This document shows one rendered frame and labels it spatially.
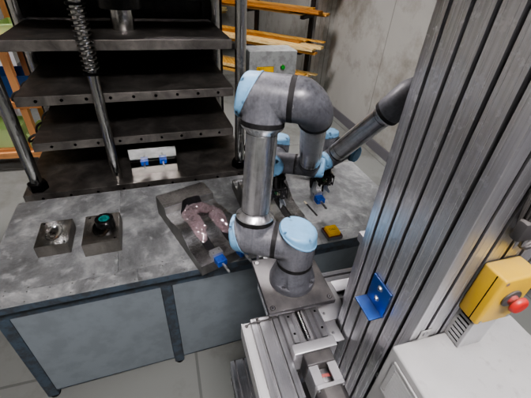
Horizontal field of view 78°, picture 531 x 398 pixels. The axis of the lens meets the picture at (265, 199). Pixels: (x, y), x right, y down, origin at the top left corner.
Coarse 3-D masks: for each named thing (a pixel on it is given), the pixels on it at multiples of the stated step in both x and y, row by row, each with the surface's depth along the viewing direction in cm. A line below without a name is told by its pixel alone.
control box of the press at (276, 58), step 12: (252, 48) 195; (264, 48) 197; (276, 48) 199; (288, 48) 201; (252, 60) 192; (264, 60) 194; (276, 60) 196; (288, 60) 199; (276, 72) 201; (288, 72) 203
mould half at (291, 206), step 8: (232, 184) 191; (240, 184) 174; (240, 192) 174; (288, 192) 176; (240, 200) 177; (288, 200) 173; (272, 208) 167; (288, 208) 167; (296, 208) 167; (280, 216) 161; (304, 216) 162
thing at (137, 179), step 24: (192, 144) 240; (216, 144) 242; (48, 168) 203; (72, 168) 205; (96, 168) 206; (192, 168) 212; (216, 168) 214; (24, 192) 183; (48, 192) 184; (72, 192) 187; (96, 192) 191
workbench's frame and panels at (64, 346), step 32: (320, 256) 174; (352, 256) 183; (128, 288) 137; (160, 288) 220; (192, 288) 157; (224, 288) 164; (256, 288) 172; (0, 320) 131; (32, 320) 137; (64, 320) 142; (96, 320) 149; (128, 320) 155; (160, 320) 163; (192, 320) 171; (224, 320) 180; (32, 352) 148; (64, 352) 154; (96, 352) 161; (128, 352) 169; (160, 352) 178; (192, 352) 189; (64, 384) 168
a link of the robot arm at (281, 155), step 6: (282, 150) 121; (276, 156) 116; (282, 156) 117; (288, 156) 117; (294, 156) 117; (276, 162) 115; (282, 162) 116; (288, 162) 116; (276, 168) 116; (282, 168) 116; (288, 168) 117; (276, 174) 117
